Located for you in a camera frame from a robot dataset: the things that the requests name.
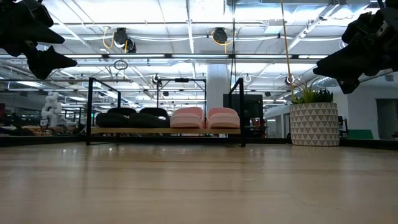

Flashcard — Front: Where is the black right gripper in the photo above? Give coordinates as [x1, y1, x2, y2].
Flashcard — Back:
[312, 0, 398, 95]

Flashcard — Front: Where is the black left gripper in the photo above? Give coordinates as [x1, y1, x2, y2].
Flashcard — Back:
[0, 0, 78, 80]

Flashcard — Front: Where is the pink slide sandal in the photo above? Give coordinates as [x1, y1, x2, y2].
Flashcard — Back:
[169, 106, 206, 129]
[206, 107, 241, 130]

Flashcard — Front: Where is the potted plant patterned white pot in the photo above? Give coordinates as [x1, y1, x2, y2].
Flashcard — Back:
[289, 79, 340, 147]

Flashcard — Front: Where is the green panel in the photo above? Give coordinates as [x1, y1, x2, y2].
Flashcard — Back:
[347, 128, 375, 141]

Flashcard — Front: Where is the ceiling light bar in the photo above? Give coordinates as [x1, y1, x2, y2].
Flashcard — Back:
[0, 53, 330, 60]

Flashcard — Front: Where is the yellow hanging cable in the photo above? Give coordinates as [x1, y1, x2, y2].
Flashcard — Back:
[279, 0, 295, 102]

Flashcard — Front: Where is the black ceiling cable reel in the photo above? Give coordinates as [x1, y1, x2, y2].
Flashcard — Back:
[211, 27, 229, 45]
[112, 27, 138, 54]

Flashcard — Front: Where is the wooden shelf black wire frame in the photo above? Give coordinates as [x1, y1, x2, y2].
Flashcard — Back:
[85, 77, 246, 147]

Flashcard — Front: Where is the black distant camera rig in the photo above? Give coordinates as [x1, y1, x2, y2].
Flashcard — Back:
[155, 77, 208, 127]

